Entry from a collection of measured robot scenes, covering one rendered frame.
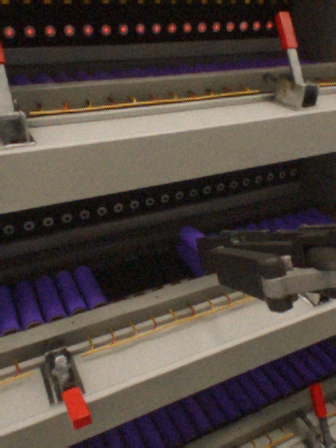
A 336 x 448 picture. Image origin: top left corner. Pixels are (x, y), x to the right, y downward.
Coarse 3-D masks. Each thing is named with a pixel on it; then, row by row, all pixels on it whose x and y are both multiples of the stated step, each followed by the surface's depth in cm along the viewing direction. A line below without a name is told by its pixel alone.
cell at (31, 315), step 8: (16, 288) 41; (24, 288) 41; (32, 288) 42; (16, 296) 41; (24, 296) 40; (32, 296) 40; (24, 304) 39; (32, 304) 39; (24, 312) 38; (32, 312) 38; (24, 320) 37; (32, 320) 37; (40, 320) 38; (24, 328) 37
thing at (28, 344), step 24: (168, 288) 41; (192, 288) 41; (216, 288) 42; (96, 312) 38; (120, 312) 38; (144, 312) 39; (168, 312) 40; (24, 336) 35; (48, 336) 35; (72, 336) 36; (96, 336) 37; (0, 360) 34; (24, 360) 35; (0, 384) 33
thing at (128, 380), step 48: (288, 192) 60; (48, 240) 46; (144, 336) 38; (192, 336) 39; (240, 336) 39; (288, 336) 41; (96, 384) 34; (144, 384) 35; (192, 384) 38; (0, 432) 30; (48, 432) 32; (96, 432) 35
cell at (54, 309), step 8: (40, 280) 42; (48, 280) 42; (40, 288) 41; (48, 288) 41; (40, 296) 41; (48, 296) 40; (56, 296) 40; (40, 304) 40; (48, 304) 39; (56, 304) 39; (48, 312) 38; (56, 312) 38; (64, 312) 39; (48, 320) 38
